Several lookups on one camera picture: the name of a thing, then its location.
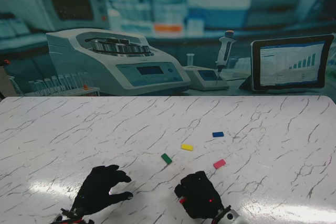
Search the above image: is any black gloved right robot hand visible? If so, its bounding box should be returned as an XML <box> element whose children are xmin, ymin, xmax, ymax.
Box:
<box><xmin>174</xmin><ymin>170</ymin><xmax>225</xmax><ymax>220</ymax></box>

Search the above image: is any red left wrist cable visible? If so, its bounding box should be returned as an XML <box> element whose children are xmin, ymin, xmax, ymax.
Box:
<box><xmin>55</xmin><ymin>215</ymin><xmax>89</xmax><ymax>223</ymax></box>

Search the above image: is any printed laboratory scene backdrop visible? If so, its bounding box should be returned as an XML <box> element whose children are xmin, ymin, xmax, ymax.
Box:
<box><xmin>0</xmin><ymin>0</ymin><xmax>336</xmax><ymax>97</ymax></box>

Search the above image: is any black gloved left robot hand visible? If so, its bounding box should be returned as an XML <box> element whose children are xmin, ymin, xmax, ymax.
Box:
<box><xmin>72</xmin><ymin>165</ymin><xmax>133</xmax><ymax>216</ymax></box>

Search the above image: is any pink domino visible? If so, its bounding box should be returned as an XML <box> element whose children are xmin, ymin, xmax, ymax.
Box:
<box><xmin>213</xmin><ymin>159</ymin><xmax>227</xmax><ymax>170</ymax></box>

